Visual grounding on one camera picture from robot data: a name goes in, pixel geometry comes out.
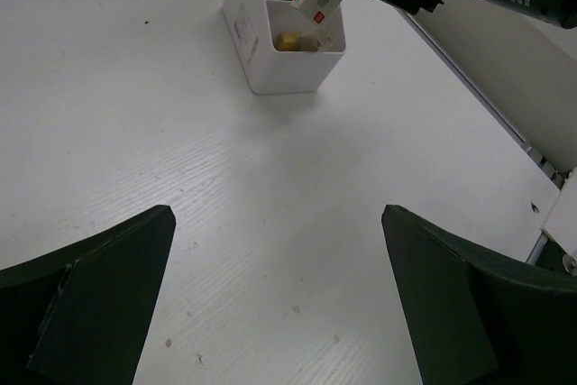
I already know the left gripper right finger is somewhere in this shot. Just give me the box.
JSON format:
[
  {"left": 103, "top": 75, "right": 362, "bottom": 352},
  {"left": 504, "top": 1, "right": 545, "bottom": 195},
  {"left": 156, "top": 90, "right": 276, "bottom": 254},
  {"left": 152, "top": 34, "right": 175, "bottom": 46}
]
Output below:
[{"left": 381, "top": 205, "right": 576, "bottom": 384}]

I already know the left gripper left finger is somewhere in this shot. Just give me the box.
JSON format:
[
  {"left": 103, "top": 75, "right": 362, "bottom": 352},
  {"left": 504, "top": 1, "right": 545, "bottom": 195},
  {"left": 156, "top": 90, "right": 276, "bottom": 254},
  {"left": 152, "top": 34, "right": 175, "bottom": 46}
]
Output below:
[{"left": 1, "top": 206, "right": 176, "bottom": 384}]

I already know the white pen holder box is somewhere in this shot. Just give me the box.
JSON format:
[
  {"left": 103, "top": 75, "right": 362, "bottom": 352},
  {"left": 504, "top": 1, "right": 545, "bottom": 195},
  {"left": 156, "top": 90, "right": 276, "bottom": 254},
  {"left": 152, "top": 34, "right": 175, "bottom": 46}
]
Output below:
[{"left": 222, "top": 0, "right": 346, "bottom": 95}]

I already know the aluminium table rail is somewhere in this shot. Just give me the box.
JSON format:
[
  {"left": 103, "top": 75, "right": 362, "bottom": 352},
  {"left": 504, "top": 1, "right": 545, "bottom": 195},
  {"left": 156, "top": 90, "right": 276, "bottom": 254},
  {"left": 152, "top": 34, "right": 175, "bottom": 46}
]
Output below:
[{"left": 399, "top": 12, "right": 569, "bottom": 189}]

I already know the yellow eraser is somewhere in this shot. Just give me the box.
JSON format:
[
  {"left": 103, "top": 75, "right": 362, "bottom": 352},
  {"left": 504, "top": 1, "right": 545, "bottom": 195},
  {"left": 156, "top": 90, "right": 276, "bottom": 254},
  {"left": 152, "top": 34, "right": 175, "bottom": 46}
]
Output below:
[{"left": 275, "top": 32, "right": 302, "bottom": 52}]

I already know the white speckled eraser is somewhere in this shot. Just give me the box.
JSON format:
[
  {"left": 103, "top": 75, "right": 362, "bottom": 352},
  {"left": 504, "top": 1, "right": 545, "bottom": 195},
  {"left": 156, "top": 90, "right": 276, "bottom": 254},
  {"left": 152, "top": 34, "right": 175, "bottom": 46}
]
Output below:
[{"left": 298, "top": 32, "right": 333, "bottom": 52}]

